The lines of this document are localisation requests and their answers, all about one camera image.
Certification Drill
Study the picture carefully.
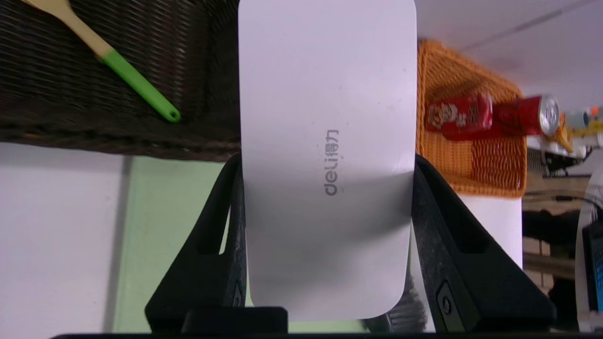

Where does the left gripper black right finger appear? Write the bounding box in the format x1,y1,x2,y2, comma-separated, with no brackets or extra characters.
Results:
411,155,556,332

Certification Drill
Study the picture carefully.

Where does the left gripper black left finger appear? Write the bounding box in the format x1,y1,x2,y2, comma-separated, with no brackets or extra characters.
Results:
145,154,247,330

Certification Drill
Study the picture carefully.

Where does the red soda can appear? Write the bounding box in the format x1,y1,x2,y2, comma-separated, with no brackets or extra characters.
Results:
492,94,561,138

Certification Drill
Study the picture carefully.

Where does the yellow pasta server green handle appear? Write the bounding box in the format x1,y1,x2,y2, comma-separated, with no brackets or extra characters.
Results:
21,0,181,124

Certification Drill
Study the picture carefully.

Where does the white rectangular case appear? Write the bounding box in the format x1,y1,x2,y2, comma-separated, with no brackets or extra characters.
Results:
238,0,417,322

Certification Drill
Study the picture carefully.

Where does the orange wicker basket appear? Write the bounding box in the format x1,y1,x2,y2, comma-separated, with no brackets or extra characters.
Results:
416,39,527,198

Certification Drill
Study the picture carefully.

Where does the dark brown wicker basket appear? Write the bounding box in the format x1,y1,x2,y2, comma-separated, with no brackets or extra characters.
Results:
0,0,243,162

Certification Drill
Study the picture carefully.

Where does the light green plastic tray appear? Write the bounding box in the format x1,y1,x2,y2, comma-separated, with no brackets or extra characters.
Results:
112,155,368,333

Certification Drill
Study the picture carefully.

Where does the white side table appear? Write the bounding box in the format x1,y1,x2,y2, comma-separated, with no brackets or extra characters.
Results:
528,134,603,163

